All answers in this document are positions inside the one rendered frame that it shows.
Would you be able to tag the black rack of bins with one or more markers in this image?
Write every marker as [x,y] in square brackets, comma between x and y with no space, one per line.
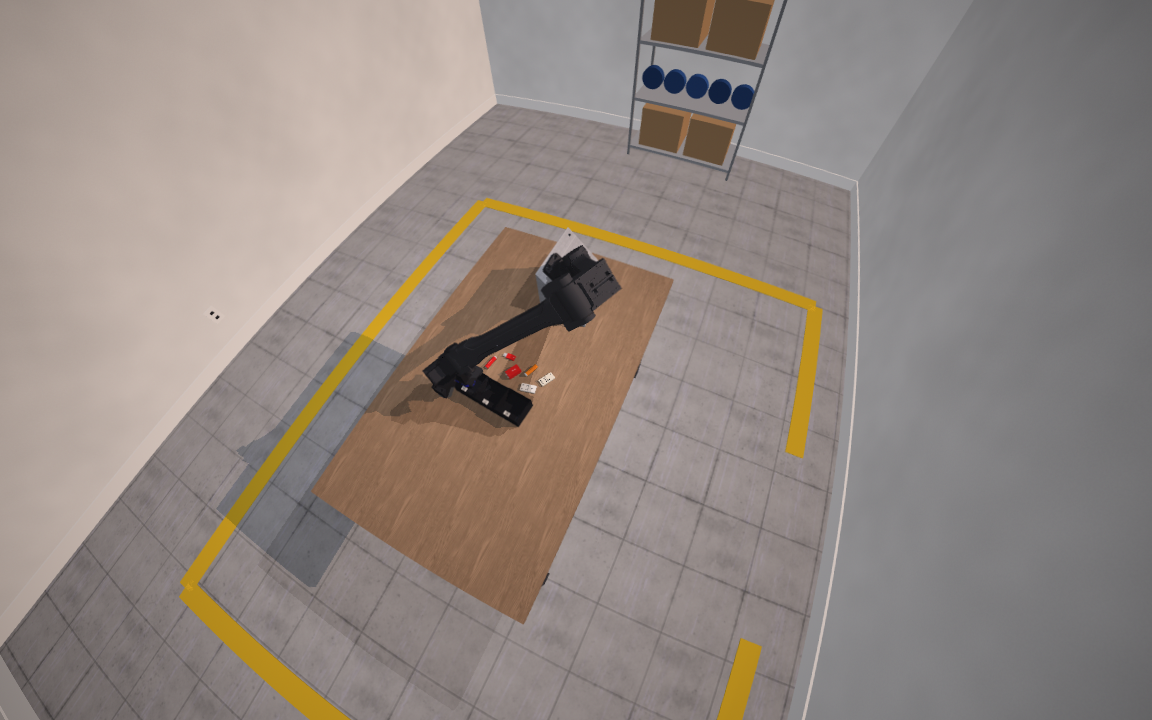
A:
[490,393]

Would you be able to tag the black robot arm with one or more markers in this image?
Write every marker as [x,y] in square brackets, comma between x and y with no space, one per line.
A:
[570,300]

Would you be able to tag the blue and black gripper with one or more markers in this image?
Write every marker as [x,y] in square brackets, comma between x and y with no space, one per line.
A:
[478,371]

